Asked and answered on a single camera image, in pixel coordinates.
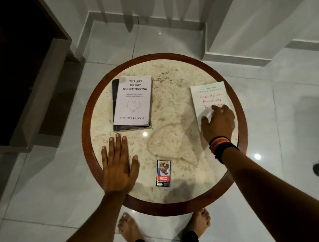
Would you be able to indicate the striped black red yellow wristband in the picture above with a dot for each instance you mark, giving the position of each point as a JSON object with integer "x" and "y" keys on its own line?
{"x": 219, "y": 142}

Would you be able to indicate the dark wooden cabinet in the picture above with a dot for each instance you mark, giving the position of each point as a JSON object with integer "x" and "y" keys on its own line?
{"x": 27, "y": 74}

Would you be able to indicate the person's right thumb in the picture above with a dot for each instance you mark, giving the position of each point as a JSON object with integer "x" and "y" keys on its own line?
{"x": 204, "y": 126}

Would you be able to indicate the white book with red lettering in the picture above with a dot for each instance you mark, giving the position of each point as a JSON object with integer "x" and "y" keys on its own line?
{"x": 206, "y": 96}

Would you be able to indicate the person's left little finger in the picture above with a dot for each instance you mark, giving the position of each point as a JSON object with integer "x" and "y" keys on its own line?
{"x": 104, "y": 157}

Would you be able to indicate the person's left thumb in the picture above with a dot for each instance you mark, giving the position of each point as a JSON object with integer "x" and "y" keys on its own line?
{"x": 134, "y": 168}

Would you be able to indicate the dark book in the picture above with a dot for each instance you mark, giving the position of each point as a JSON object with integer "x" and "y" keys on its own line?
{"x": 115, "y": 89}

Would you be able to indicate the round marble table wooden rim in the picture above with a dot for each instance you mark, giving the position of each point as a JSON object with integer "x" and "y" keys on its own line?
{"x": 174, "y": 82}

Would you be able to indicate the small dark object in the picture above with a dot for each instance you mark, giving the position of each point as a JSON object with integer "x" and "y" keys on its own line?
{"x": 316, "y": 170}

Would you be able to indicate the person's right forearm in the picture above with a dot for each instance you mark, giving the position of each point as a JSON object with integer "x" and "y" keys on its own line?
{"x": 269, "y": 194}

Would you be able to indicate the person's right hand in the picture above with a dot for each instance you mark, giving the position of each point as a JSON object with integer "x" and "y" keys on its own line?
{"x": 220, "y": 124}

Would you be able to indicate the person's left hand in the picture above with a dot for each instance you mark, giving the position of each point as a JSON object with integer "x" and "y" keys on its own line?
{"x": 117, "y": 174}

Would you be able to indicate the person's left forearm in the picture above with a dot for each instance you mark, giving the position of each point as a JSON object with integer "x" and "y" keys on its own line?
{"x": 99, "y": 219}

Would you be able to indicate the dark trouser leg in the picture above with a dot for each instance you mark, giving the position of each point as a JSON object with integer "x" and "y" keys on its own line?
{"x": 190, "y": 236}

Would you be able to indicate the person's foot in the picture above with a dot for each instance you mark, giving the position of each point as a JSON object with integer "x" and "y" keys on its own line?
{"x": 198, "y": 222}
{"x": 129, "y": 228}

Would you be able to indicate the person's right foot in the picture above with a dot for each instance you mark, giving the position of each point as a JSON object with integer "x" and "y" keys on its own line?
{"x": 198, "y": 222}

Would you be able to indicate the person's left middle finger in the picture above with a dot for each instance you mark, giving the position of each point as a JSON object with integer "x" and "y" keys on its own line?
{"x": 118, "y": 147}

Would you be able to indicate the person's left foot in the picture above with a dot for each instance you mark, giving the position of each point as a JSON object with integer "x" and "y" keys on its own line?
{"x": 129, "y": 228}

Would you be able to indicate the white book with heart drawing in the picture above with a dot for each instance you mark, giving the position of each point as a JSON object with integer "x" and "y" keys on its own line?
{"x": 133, "y": 99}

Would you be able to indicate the small printed cardboard pack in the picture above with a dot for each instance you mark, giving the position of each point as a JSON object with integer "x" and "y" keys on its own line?
{"x": 163, "y": 174}

